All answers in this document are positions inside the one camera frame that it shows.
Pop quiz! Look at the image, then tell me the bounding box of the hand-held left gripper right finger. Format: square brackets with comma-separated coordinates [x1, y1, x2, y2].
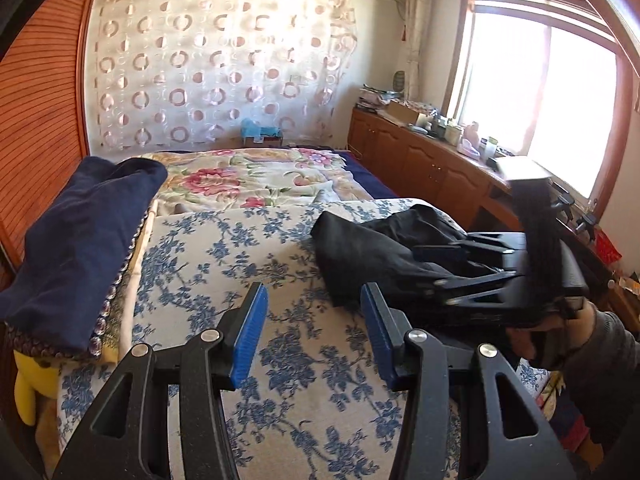
[360, 282, 578, 480]

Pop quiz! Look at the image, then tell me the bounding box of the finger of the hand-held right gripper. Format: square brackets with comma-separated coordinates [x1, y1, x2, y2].
[394, 270, 527, 312]
[412, 231, 527, 267]

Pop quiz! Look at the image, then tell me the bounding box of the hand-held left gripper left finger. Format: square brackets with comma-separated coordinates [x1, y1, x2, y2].
[52, 282, 269, 480]

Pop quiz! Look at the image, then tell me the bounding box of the black t-shirt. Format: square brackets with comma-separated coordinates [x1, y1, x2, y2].
[310, 204, 503, 312]

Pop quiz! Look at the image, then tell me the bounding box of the person's right forearm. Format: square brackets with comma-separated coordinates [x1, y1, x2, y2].
[547, 309, 640, 458]

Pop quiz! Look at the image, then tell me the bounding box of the person's right hand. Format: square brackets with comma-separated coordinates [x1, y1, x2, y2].
[507, 297, 597, 372]

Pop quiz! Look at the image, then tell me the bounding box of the red packet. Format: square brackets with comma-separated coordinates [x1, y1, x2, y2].
[594, 229, 624, 267]

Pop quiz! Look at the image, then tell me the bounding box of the blue floral bed sheet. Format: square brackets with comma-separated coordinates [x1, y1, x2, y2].
[54, 196, 463, 480]

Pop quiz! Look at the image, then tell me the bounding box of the wooden sideboard cabinet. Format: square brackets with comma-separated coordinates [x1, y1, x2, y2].
[346, 106, 640, 333]

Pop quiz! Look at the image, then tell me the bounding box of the pink bottle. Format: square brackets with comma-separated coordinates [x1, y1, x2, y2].
[457, 121, 484, 162]

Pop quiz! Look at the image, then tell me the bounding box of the navy bed sheet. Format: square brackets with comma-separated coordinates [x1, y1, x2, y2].
[295, 145, 402, 202]

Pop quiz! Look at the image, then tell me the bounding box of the cardboard box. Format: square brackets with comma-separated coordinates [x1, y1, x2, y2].
[381, 100, 422, 127]

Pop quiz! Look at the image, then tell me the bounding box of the pink floral blanket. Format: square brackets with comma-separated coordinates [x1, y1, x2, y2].
[119, 147, 381, 220]

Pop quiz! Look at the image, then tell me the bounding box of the window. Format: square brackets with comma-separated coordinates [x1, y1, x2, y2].
[439, 0, 633, 203]

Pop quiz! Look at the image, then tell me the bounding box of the stack of papers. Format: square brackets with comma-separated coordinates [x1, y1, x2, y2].
[356, 86, 401, 112]

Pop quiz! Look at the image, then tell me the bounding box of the navy blue blanket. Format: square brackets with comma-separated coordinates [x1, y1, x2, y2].
[0, 156, 169, 357]

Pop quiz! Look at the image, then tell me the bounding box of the teal box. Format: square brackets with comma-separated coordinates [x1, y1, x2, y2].
[239, 118, 285, 147]

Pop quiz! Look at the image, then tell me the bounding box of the yellow plush toy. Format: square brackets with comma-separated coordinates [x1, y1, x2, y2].
[13, 349, 62, 428]

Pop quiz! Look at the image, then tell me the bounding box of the circle patterned sheer curtain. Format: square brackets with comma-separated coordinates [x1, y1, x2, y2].
[91, 0, 360, 153]

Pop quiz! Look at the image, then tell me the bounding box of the slatted wooden wardrobe door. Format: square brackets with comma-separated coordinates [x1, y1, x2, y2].
[0, 0, 108, 286]

